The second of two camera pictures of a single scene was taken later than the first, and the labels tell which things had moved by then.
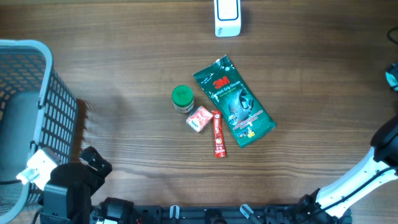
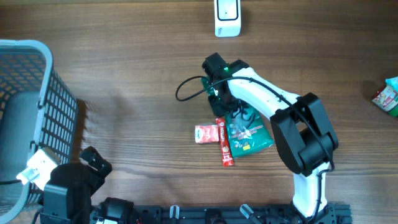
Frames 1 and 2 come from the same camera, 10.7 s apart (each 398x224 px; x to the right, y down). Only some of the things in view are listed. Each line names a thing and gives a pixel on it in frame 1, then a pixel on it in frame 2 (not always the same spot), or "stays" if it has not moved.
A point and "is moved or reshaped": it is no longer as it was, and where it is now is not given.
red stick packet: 219,140 is moved or reshaped
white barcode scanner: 227,15 stays
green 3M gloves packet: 242,114 is moved or reshaped
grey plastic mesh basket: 37,111 stays
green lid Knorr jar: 183,98 -> 387,98
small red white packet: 199,119 -> 206,133
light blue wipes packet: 392,75 is moved or reshaped
